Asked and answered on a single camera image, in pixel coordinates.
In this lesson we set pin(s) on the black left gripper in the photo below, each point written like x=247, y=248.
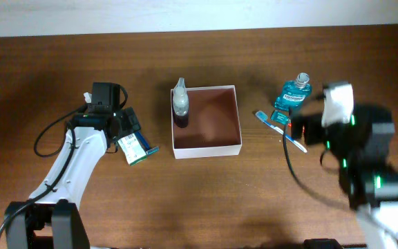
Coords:
x=129, y=120

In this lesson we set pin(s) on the blue disposable razor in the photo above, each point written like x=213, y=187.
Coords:
x=146, y=145

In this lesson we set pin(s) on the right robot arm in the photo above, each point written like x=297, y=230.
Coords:
x=372, y=190

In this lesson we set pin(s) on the blue white toothbrush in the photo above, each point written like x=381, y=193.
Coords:
x=263, y=118

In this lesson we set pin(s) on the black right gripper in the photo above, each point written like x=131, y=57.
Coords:
x=297, y=124

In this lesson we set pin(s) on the pink cardboard box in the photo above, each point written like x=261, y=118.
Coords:
x=214, y=125

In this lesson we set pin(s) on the Colgate toothpaste tube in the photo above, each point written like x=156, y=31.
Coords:
x=281, y=118

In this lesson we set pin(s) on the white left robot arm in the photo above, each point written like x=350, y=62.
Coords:
x=50, y=217

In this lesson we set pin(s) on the green white soap bar pack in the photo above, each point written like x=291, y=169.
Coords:
x=132, y=149

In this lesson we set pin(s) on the blue Listerine mouthwash bottle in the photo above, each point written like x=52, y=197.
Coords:
x=294, y=92

